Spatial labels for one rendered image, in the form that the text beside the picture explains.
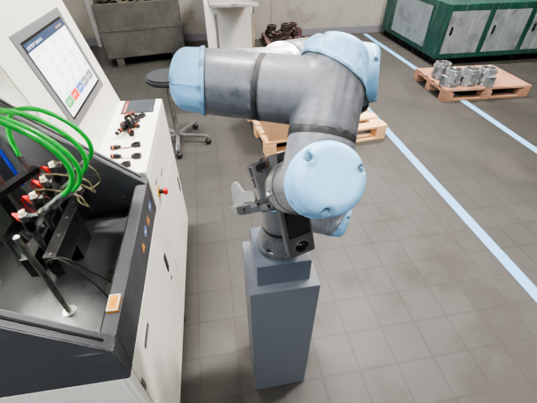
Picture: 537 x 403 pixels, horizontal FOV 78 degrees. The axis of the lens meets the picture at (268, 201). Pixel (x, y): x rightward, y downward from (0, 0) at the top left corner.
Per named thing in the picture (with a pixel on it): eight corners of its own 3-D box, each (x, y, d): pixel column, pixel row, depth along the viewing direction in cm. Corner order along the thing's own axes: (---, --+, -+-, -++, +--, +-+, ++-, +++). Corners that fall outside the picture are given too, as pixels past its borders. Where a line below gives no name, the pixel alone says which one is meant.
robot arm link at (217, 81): (271, 34, 77) (158, 24, 34) (318, 37, 75) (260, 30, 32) (268, 86, 82) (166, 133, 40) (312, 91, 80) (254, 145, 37)
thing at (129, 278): (133, 363, 93) (115, 335, 82) (117, 365, 92) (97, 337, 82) (156, 213, 139) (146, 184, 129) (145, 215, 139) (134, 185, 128)
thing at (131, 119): (140, 137, 149) (137, 126, 146) (115, 140, 148) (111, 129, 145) (146, 115, 167) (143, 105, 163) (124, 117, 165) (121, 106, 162)
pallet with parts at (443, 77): (443, 103, 405) (454, 75, 383) (410, 78, 467) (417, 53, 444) (528, 96, 422) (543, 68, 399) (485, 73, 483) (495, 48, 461)
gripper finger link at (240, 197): (224, 185, 64) (257, 174, 58) (233, 214, 64) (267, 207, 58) (212, 188, 62) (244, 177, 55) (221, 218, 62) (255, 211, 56)
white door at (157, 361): (178, 440, 136) (134, 369, 92) (173, 440, 136) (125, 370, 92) (184, 302, 185) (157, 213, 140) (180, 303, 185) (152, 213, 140)
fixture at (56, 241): (74, 286, 107) (55, 256, 97) (41, 290, 106) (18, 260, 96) (99, 215, 133) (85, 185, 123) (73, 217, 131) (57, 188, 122)
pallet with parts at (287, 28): (297, 37, 625) (298, 15, 601) (312, 56, 543) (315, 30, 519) (259, 39, 616) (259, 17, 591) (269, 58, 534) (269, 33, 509)
